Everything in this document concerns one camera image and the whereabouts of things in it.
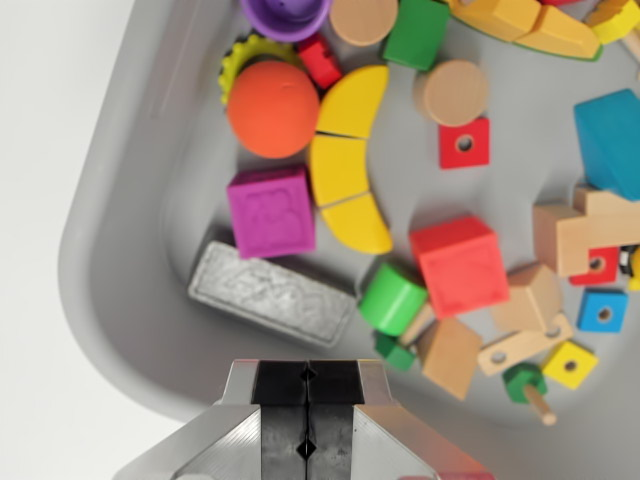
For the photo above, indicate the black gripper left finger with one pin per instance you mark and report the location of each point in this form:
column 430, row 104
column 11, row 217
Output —
column 240, row 440

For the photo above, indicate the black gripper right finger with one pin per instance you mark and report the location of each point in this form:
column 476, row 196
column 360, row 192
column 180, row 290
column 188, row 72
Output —
column 380, row 440

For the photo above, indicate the grey plastic bin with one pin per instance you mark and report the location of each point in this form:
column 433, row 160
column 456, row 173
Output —
column 130, row 250

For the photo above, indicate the green bolt with threaded shaft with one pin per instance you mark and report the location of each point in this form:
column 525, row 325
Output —
column 395, row 352

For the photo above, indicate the natural wooden block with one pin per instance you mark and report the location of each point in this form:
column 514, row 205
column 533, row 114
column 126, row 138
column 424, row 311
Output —
column 527, row 300
column 555, row 240
column 447, row 357
column 615, row 220

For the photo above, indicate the green wooden cylinder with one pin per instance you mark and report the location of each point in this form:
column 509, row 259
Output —
column 390, row 302

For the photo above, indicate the silver embossed rectangular block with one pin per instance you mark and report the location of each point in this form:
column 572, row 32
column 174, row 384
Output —
column 270, row 295

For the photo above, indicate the green hex nut on dowel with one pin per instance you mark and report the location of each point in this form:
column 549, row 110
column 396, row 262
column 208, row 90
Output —
column 522, row 382

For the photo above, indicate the red embossed cube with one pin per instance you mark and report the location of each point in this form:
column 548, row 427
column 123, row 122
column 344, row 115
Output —
column 460, row 270

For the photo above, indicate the yellow square nut with hole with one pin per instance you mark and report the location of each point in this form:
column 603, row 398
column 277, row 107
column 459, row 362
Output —
column 560, row 372

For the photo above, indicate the purple embossed cube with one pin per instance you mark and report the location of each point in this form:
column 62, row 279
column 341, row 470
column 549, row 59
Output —
column 270, row 212

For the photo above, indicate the blue square nut with hole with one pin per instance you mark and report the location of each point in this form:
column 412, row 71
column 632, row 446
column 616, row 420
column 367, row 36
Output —
column 590, row 320

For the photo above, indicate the red square nut with hole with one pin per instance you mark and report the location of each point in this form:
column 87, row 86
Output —
column 582, row 275
column 452, row 155

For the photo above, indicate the yellow wooden sliced banana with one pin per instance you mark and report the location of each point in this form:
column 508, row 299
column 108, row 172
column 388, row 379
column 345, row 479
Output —
column 340, row 165

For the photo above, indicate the orange foam ball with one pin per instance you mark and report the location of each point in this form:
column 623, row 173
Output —
column 272, row 110

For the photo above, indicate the natural wooden cylinder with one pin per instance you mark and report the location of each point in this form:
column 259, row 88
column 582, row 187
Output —
column 362, row 20
column 452, row 92

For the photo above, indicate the teal wooden block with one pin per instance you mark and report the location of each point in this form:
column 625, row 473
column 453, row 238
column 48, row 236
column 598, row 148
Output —
column 610, row 140

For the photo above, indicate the red notched wooden block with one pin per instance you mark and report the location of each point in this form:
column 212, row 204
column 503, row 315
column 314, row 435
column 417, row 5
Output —
column 320, row 62

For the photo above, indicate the green wooden cube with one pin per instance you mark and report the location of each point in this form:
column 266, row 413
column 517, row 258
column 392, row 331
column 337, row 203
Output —
column 415, row 32

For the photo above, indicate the purple plastic cup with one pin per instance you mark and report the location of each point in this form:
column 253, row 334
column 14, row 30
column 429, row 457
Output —
column 285, row 17

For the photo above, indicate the mustard yellow segmented wooden toy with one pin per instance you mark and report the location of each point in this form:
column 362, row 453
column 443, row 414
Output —
column 525, row 22

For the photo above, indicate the yellow wooden bolt head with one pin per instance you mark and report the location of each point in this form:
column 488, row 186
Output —
column 612, row 22

